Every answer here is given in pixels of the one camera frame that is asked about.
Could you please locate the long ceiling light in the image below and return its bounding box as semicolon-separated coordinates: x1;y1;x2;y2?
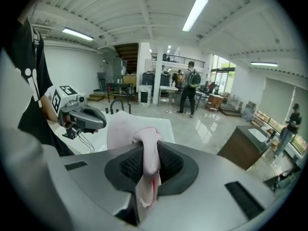
62;27;94;41
250;61;279;68
181;0;209;32

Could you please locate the person's left forearm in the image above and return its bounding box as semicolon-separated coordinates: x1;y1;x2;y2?
39;92;60;123

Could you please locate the marble pattern cabinet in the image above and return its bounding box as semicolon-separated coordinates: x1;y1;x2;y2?
138;84;153;105

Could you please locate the wooden box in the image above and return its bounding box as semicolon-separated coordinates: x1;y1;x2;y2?
206;93;225;111

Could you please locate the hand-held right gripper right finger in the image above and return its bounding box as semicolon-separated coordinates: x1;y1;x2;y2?
156;140;199;196

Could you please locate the black metal table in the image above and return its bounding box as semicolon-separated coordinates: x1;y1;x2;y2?
106;82;134;103

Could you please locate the grey chair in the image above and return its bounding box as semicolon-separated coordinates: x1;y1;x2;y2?
97;72;108;91

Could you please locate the white bathtub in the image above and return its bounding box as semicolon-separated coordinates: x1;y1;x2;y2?
48;113;176;155

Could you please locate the black balcony railing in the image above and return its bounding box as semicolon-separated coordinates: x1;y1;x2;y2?
151;52;205;70

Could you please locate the wooden staircase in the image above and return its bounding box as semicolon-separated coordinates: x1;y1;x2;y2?
114;42;140;76

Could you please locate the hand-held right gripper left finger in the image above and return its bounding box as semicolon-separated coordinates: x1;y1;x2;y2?
104;144;145;193

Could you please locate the low wooden step platform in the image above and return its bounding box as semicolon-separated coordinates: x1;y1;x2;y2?
219;103;243;117

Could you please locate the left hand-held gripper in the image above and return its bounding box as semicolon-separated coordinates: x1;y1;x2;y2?
51;85;107;140

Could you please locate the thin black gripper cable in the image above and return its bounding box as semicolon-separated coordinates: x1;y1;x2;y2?
78;131;96;154

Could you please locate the pink cloth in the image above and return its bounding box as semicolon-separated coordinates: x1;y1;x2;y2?
106;113;162;209

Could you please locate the wooden vanity cabinet with sink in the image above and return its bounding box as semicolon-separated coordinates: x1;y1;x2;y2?
217;124;274;171

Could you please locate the black bathtub faucet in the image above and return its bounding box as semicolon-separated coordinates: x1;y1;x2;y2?
105;99;132;116

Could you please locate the grey window blind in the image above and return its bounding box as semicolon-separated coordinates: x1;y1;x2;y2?
258;77;296;125

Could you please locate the person's black t-shirt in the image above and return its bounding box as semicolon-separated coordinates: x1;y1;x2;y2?
4;15;74;156

